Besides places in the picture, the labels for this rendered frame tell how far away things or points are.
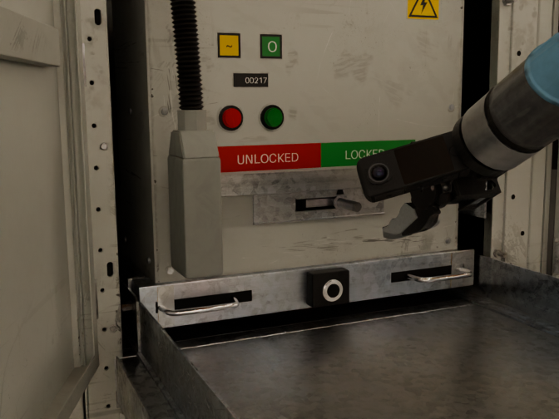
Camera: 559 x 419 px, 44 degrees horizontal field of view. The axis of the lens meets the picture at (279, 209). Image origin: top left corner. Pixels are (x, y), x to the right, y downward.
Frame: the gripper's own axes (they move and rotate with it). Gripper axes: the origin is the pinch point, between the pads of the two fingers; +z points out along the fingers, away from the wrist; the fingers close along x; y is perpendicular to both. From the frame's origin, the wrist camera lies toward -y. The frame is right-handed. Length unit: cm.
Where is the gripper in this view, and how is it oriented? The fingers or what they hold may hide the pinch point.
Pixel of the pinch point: (379, 214)
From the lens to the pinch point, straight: 87.5
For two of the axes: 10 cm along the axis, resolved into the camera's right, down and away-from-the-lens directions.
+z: -3.4, 3.8, 8.6
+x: -2.1, -9.2, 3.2
